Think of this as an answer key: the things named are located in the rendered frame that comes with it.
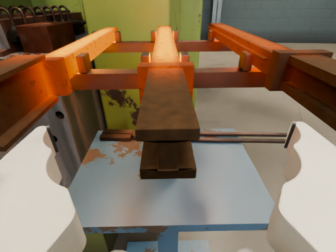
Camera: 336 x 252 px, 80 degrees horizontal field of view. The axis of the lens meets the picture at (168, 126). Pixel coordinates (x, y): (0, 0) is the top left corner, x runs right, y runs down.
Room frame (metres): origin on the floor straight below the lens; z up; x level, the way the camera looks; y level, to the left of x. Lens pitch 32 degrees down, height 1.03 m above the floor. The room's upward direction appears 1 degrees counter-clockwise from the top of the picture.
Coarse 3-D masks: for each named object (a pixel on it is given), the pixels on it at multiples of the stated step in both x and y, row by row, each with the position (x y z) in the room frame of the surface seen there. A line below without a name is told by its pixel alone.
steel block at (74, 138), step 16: (64, 96) 0.50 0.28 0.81; (80, 96) 0.58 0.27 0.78; (96, 96) 0.67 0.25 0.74; (48, 112) 0.49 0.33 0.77; (64, 112) 0.49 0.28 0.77; (80, 112) 0.55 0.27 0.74; (96, 112) 0.65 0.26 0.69; (32, 128) 0.50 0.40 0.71; (64, 128) 0.49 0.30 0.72; (80, 128) 0.53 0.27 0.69; (96, 128) 0.62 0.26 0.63; (16, 144) 0.51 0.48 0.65; (64, 144) 0.49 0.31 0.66; (80, 144) 0.51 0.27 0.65; (64, 160) 0.49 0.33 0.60; (80, 160) 0.49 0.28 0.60; (64, 176) 0.50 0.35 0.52
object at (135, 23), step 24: (96, 0) 0.68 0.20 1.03; (120, 0) 0.67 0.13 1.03; (144, 0) 0.66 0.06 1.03; (168, 0) 0.65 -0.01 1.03; (96, 24) 0.68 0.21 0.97; (120, 24) 0.67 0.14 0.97; (144, 24) 0.66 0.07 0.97; (168, 24) 0.65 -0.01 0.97; (120, 96) 0.67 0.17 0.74; (120, 120) 0.68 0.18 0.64
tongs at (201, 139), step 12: (108, 132) 0.47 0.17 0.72; (120, 132) 0.47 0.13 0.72; (132, 132) 0.47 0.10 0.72; (204, 132) 0.47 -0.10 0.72; (216, 132) 0.46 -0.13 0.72; (228, 132) 0.46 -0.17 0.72; (240, 132) 0.46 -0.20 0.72; (252, 132) 0.46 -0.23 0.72; (264, 132) 0.46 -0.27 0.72; (276, 132) 0.46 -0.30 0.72
